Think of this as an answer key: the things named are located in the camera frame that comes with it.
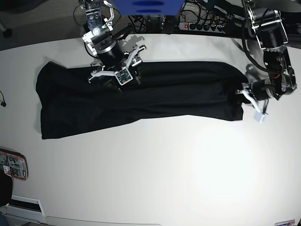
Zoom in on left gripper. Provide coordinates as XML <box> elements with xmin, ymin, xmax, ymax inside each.
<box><xmin>251</xmin><ymin>80</ymin><xmax>273</xmax><ymax>100</ymax></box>

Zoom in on blue plastic bin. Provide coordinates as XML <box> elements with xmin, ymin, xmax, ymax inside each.
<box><xmin>111</xmin><ymin>0</ymin><xmax>184</xmax><ymax>16</ymax></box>

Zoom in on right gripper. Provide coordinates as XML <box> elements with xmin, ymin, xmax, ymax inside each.
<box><xmin>97</xmin><ymin>47</ymin><xmax>143</xmax><ymax>92</ymax></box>

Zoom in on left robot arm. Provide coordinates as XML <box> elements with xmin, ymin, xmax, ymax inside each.
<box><xmin>242</xmin><ymin>0</ymin><xmax>297</xmax><ymax>101</ymax></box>

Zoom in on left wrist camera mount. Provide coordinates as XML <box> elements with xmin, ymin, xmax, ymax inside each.
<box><xmin>235</xmin><ymin>89</ymin><xmax>269</xmax><ymax>123</ymax></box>

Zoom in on tangled black cables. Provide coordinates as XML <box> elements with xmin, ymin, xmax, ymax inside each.
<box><xmin>128</xmin><ymin>0</ymin><xmax>245</xmax><ymax>33</ymax></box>

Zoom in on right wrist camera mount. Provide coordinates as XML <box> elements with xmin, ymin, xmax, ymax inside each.
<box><xmin>88</xmin><ymin>45</ymin><xmax>147</xmax><ymax>86</ymax></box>

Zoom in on black chair wheel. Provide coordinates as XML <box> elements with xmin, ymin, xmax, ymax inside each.
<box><xmin>2</xmin><ymin>29</ymin><xmax>12</xmax><ymax>38</ymax></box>

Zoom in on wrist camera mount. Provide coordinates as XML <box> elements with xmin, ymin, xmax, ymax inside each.
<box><xmin>235</xmin><ymin>89</ymin><xmax>269</xmax><ymax>123</ymax></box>
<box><xmin>88</xmin><ymin>45</ymin><xmax>147</xmax><ymax>86</ymax></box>

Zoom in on black T-shirt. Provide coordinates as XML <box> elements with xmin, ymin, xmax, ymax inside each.
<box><xmin>36</xmin><ymin>61</ymin><xmax>247</xmax><ymax>139</ymax></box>

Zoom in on white power strip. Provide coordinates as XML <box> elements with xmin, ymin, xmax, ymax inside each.
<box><xmin>178</xmin><ymin>22</ymin><xmax>225</xmax><ymax>34</ymax></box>

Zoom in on small colourful card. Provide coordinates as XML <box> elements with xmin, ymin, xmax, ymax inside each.
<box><xmin>274</xmin><ymin>219</ymin><xmax>295</xmax><ymax>226</ymax></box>

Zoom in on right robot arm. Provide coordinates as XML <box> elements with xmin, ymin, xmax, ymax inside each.
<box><xmin>79</xmin><ymin>0</ymin><xmax>147</xmax><ymax>86</ymax></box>

